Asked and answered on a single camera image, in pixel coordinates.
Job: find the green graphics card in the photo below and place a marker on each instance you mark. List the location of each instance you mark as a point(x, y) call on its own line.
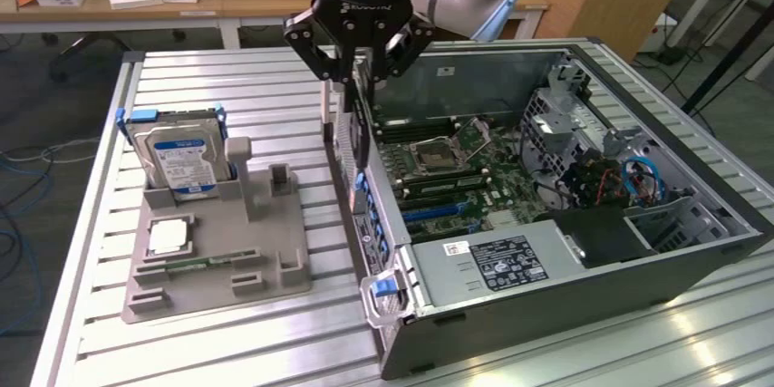
point(362, 133)

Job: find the black stand leg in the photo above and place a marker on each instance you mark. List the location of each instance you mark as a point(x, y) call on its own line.
point(719, 56)

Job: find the blue expansion slot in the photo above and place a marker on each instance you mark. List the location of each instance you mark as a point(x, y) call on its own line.
point(441, 211)

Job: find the black chair base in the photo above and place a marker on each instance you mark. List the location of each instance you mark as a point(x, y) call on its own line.
point(58, 67)

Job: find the perforated metal disk bay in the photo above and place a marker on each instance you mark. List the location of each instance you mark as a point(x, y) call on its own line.
point(557, 133)

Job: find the black RAM slot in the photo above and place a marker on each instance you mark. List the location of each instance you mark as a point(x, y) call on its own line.
point(419, 134)
point(440, 176)
point(415, 120)
point(445, 187)
point(443, 181)
point(417, 129)
point(416, 125)
point(448, 192)

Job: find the CPU socket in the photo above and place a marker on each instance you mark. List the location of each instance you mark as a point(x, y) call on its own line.
point(436, 156)

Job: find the white paper label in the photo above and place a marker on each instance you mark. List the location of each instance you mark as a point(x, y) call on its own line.
point(197, 13)

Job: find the grey open disk bay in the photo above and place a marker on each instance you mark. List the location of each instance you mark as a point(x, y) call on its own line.
point(677, 224)

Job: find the green motherboard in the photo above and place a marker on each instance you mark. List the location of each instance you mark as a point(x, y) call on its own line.
point(503, 187)

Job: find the metal socket cover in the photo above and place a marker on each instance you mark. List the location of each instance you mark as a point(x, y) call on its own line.
point(473, 121)

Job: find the hard disk with blue caddy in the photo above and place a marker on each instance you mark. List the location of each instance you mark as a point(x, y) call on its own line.
point(176, 165)

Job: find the white small cabinet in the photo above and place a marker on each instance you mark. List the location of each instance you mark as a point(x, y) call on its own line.
point(656, 33)

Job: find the wooden desk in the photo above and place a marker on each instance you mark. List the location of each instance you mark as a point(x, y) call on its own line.
point(92, 15)

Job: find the green RAM stick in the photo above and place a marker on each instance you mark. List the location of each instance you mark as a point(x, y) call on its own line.
point(200, 264)

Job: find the black open PC case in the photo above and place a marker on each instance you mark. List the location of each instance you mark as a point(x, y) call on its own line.
point(545, 328)

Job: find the grey power supply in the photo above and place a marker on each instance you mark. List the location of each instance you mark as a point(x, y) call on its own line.
point(460, 278)

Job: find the black plastic shroud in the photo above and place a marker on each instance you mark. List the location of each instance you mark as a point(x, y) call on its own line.
point(593, 233)

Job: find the blue card retention clip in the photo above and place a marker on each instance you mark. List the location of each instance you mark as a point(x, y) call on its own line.
point(370, 222)
point(361, 186)
point(376, 236)
point(378, 248)

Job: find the silver CPU chip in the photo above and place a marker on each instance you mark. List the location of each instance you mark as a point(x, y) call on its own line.
point(169, 237)

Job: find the grey parts rack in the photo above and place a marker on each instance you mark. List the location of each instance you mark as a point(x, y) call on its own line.
point(212, 296)

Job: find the long black expansion slot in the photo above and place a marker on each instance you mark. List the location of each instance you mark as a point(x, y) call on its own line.
point(435, 202)

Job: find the silver chipset heatsink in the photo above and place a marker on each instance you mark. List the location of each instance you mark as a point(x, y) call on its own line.
point(503, 220)

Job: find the blue case release latch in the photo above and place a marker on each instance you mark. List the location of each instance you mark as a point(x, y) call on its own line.
point(384, 288)

